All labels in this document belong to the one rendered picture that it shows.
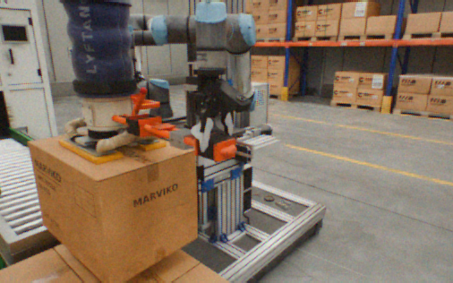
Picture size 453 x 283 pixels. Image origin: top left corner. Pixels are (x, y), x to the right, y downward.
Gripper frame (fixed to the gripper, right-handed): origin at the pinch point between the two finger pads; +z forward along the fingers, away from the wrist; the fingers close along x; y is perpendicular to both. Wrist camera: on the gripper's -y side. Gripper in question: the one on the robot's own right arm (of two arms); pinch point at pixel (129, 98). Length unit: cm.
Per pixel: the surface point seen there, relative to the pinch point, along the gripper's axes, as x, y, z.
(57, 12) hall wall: 300, -898, -133
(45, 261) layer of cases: -52, 7, 66
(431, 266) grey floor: 148, 123, 122
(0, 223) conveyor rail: -58, -35, 61
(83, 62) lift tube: -35, 35, -20
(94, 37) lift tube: -32, 38, -28
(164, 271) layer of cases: -20, 50, 67
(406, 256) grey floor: 148, 108, 121
